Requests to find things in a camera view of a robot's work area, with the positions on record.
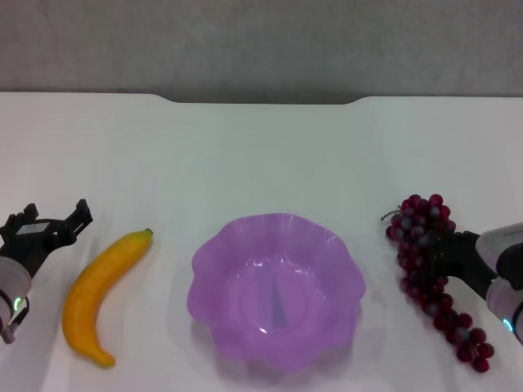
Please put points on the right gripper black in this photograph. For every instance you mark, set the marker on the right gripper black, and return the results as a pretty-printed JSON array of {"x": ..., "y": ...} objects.
[{"x": 470, "y": 261}]

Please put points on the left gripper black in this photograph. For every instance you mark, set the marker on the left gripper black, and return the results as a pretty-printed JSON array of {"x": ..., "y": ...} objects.
[{"x": 38, "y": 241}]

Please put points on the dark red grape bunch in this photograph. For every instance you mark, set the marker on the dark red grape bunch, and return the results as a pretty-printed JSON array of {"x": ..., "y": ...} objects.
[{"x": 417, "y": 228}]

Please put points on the yellow banana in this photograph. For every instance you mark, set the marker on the yellow banana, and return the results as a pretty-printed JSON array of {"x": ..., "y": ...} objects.
[{"x": 88, "y": 294}]

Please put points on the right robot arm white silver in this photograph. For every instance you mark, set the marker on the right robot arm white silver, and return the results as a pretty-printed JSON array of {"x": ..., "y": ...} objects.
[{"x": 504, "y": 298}]

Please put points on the purple wavy plastic plate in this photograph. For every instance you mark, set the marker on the purple wavy plastic plate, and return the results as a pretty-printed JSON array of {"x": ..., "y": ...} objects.
[{"x": 253, "y": 277}]

